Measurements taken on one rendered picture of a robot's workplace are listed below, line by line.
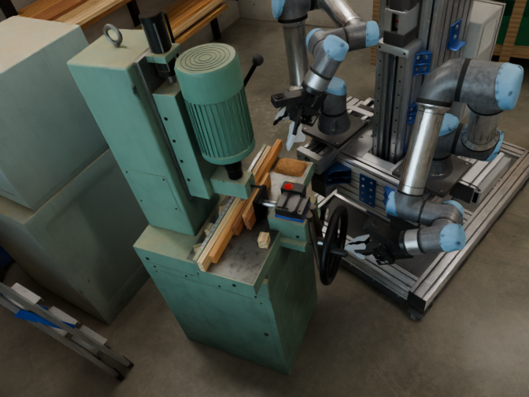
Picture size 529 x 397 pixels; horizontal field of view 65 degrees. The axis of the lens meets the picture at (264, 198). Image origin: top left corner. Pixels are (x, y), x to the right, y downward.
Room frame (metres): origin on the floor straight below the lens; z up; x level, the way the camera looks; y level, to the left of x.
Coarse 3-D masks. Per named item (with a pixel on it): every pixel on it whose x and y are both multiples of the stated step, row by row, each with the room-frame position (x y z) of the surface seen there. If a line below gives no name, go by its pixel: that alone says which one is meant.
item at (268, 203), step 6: (258, 192) 1.05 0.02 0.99; (264, 192) 1.06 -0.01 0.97; (258, 198) 1.02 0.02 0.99; (264, 198) 1.05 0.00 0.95; (258, 204) 1.01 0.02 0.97; (264, 204) 1.02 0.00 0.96; (270, 204) 1.01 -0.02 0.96; (276, 204) 1.01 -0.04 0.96; (258, 210) 1.00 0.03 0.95; (258, 216) 1.00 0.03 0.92
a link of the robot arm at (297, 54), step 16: (272, 0) 1.64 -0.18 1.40; (288, 0) 1.57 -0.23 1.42; (304, 0) 1.57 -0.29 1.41; (288, 16) 1.56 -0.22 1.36; (304, 16) 1.57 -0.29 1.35; (288, 32) 1.57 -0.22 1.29; (304, 32) 1.58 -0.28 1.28; (288, 48) 1.57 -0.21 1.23; (304, 48) 1.56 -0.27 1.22; (288, 64) 1.58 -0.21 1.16; (304, 64) 1.55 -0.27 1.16
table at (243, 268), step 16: (272, 176) 1.21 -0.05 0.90; (288, 176) 1.20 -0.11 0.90; (304, 176) 1.18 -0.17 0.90; (272, 192) 1.13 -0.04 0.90; (256, 224) 0.98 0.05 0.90; (240, 240) 0.93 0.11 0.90; (256, 240) 0.91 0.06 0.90; (272, 240) 0.90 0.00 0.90; (288, 240) 0.91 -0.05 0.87; (224, 256) 0.87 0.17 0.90; (240, 256) 0.86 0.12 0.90; (256, 256) 0.85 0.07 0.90; (272, 256) 0.86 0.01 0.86; (208, 272) 0.82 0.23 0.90; (224, 272) 0.81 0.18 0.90; (240, 272) 0.80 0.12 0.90; (256, 272) 0.79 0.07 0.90; (240, 288) 0.76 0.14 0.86; (256, 288) 0.74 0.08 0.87
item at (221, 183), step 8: (224, 168) 1.12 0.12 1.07; (216, 176) 1.09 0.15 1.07; (224, 176) 1.08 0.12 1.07; (248, 176) 1.05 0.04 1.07; (216, 184) 1.07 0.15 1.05; (224, 184) 1.06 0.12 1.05; (232, 184) 1.04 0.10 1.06; (240, 184) 1.03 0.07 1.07; (248, 184) 1.03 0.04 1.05; (216, 192) 1.08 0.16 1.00; (224, 192) 1.06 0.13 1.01; (232, 192) 1.04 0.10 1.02; (240, 192) 1.03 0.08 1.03; (248, 192) 1.02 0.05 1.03
